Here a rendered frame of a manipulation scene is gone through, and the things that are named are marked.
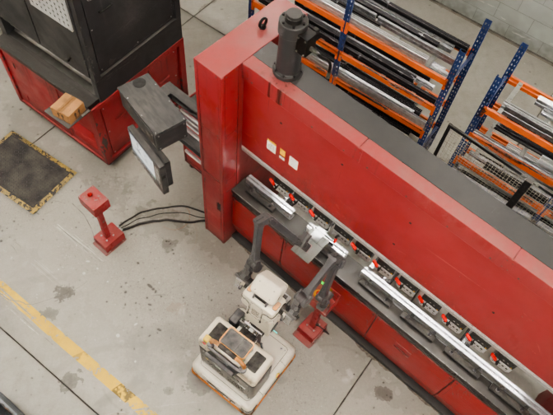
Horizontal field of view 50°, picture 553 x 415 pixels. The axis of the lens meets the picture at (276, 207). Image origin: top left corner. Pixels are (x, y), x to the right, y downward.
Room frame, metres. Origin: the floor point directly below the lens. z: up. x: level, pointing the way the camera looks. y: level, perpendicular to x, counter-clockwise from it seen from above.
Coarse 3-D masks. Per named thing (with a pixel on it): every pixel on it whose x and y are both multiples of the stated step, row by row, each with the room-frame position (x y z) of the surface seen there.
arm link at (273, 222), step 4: (272, 220) 1.98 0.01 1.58; (276, 220) 2.03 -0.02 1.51; (272, 224) 1.97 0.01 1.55; (276, 224) 2.00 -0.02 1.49; (280, 224) 2.02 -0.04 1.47; (276, 228) 1.99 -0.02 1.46; (280, 228) 2.00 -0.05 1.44; (284, 228) 2.02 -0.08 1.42; (280, 232) 2.00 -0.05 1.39; (284, 232) 2.00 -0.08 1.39; (288, 232) 2.02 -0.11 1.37; (292, 232) 2.04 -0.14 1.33; (288, 236) 2.00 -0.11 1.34; (292, 236) 2.01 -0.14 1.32; (296, 236) 2.03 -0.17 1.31; (292, 240) 2.00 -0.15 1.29; (296, 240) 2.01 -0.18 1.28; (300, 240) 2.03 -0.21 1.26; (296, 244) 2.00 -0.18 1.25
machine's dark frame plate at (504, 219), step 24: (264, 48) 2.85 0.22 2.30; (312, 72) 2.69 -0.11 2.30; (312, 96) 2.49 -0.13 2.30; (336, 96) 2.52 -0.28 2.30; (360, 120) 2.35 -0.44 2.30; (384, 120) 2.38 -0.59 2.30; (384, 144) 2.20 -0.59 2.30; (408, 144) 2.22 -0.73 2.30; (432, 168) 2.07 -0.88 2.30; (456, 192) 1.93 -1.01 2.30; (480, 192) 1.95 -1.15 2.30; (480, 216) 1.79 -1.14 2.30; (504, 216) 1.81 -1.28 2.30; (528, 240) 1.67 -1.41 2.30; (552, 240) 1.69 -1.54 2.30; (552, 264) 1.54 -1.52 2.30
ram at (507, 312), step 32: (256, 96) 2.64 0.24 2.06; (256, 128) 2.63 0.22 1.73; (288, 128) 2.47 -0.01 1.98; (256, 160) 2.62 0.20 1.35; (288, 160) 2.45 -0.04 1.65; (320, 160) 2.30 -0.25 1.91; (352, 160) 2.18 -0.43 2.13; (320, 192) 2.27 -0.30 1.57; (352, 192) 2.14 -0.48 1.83; (384, 192) 2.02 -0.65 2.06; (352, 224) 2.09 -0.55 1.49; (384, 224) 1.97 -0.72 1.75; (416, 224) 1.87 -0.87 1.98; (384, 256) 1.92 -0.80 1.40; (416, 256) 1.81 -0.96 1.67; (448, 256) 1.72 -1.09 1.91; (480, 256) 1.64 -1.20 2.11; (448, 288) 1.65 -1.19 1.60; (480, 288) 1.57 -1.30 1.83; (512, 288) 1.49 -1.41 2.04; (480, 320) 1.49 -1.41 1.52; (512, 320) 1.42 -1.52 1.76; (544, 320) 1.35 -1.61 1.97; (512, 352) 1.33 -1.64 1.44; (544, 352) 1.27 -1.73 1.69
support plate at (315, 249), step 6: (312, 228) 2.28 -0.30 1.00; (312, 240) 2.17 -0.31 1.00; (318, 240) 2.18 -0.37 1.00; (324, 240) 2.19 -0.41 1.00; (294, 246) 2.10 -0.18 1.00; (312, 246) 2.12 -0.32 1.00; (318, 246) 2.13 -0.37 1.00; (324, 246) 2.14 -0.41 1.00; (294, 252) 2.05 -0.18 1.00; (300, 252) 2.06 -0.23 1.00; (306, 252) 2.07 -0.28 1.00; (312, 252) 2.07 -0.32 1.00; (318, 252) 2.08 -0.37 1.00; (306, 258) 2.02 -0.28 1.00; (312, 258) 2.02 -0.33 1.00
